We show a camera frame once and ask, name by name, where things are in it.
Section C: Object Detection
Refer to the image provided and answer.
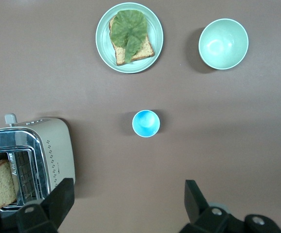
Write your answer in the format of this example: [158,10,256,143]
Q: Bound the green lettuce leaf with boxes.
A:
[110,9,148,64]

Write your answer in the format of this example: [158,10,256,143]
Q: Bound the blue plastic cup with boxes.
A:
[132,110,161,138]

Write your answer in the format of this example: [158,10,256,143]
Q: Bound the pale green round plate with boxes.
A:
[95,2,164,74]

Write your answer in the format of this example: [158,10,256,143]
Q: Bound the beige and chrome toaster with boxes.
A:
[0,113,77,212]

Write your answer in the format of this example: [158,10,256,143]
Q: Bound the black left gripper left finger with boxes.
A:
[16,178,75,233]

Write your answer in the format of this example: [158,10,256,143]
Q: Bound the toast slice under lettuce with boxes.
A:
[109,15,155,66]

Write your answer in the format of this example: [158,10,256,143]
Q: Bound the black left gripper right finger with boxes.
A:
[179,179,244,233]

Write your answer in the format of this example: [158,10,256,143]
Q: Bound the pale green bowl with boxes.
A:
[198,18,249,70]

